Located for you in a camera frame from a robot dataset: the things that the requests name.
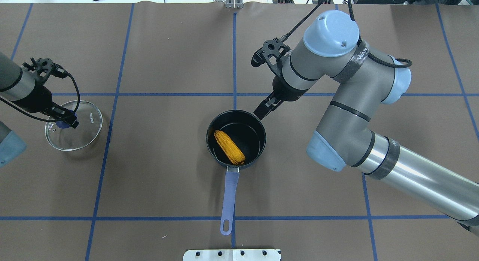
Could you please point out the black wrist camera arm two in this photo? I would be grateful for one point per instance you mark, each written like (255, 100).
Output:
(274, 53)

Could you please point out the black wrist camera arm one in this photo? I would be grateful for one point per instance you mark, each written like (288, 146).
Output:
(42, 68)

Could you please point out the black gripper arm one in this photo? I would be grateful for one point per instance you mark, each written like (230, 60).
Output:
(36, 99)

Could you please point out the aluminium frame post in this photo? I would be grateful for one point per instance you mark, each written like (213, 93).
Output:
(234, 4)

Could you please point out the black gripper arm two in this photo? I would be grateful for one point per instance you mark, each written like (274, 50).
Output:
(285, 91)

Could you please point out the dark blue saucepan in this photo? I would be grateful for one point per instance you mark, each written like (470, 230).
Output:
(235, 139)

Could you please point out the yellow corn cob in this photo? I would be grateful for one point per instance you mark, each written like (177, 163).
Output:
(231, 150)

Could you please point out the silver grey robot arm two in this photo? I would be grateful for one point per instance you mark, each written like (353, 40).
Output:
(332, 47)

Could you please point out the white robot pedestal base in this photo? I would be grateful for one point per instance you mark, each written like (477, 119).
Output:
(233, 255)

